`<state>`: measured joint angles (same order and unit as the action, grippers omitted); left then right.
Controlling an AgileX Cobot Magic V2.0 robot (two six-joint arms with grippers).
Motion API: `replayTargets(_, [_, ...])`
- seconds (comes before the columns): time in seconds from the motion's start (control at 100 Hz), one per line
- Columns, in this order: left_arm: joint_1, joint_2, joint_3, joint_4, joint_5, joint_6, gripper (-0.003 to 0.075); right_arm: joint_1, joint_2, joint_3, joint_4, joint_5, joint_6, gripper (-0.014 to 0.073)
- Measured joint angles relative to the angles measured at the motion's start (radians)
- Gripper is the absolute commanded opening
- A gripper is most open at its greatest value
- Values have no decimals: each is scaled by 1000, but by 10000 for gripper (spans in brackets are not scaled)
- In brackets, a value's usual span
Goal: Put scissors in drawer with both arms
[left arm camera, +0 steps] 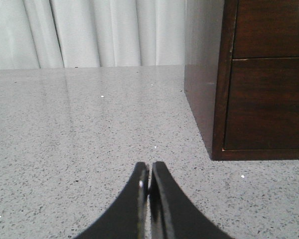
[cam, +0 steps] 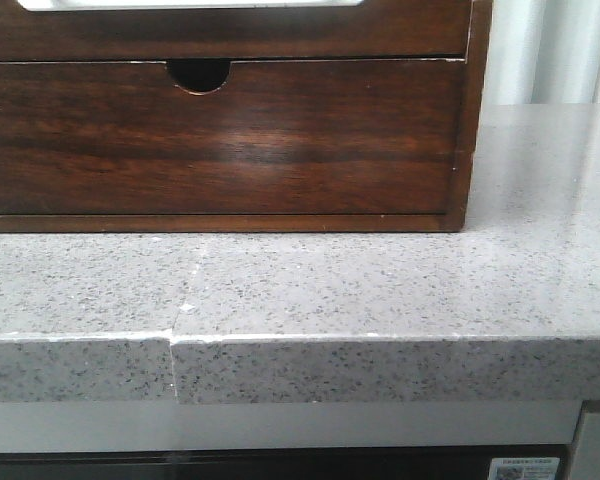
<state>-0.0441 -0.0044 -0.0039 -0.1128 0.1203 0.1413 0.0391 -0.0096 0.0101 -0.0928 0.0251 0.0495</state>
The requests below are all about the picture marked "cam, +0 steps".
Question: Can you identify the white tray on cabinet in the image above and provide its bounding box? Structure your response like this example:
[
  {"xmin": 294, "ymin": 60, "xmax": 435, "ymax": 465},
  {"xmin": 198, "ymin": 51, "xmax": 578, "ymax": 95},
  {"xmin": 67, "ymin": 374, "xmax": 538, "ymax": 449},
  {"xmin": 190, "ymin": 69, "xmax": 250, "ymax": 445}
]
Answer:
[{"xmin": 18, "ymin": 0, "xmax": 362, "ymax": 12}]

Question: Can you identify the white QR code sticker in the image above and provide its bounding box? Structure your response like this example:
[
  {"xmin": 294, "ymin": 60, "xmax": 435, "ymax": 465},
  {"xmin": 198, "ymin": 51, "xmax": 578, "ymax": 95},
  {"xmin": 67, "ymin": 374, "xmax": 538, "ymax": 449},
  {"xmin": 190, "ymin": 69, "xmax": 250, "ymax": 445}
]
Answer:
[{"xmin": 487, "ymin": 457, "xmax": 561, "ymax": 480}]

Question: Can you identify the wooden drawer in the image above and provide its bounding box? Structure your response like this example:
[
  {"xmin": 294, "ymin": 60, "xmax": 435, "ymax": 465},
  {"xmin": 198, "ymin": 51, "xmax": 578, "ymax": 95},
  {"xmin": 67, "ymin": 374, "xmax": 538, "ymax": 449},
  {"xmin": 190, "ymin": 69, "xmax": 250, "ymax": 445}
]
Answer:
[
  {"xmin": 0, "ymin": 59, "xmax": 464, "ymax": 214},
  {"xmin": 0, "ymin": 1, "xmax": 472, "ymax": 62}
]

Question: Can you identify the black appliance under counter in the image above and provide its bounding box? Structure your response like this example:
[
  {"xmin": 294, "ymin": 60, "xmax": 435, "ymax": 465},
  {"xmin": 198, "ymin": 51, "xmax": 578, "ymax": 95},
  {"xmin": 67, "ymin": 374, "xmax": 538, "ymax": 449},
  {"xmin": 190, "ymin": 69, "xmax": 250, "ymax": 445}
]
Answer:
[{"xmin": 0, "ymin": 445, "xmax": 570, "ymax": 479}]

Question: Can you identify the dark wooden drawer cabinet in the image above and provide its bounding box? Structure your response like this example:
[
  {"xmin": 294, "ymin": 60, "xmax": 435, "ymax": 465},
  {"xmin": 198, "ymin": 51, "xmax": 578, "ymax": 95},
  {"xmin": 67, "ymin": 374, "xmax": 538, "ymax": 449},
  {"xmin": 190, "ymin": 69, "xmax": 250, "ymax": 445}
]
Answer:
[{"xmin": 0, "ymin": 1, "xmax": 492, "ymax": 233}]

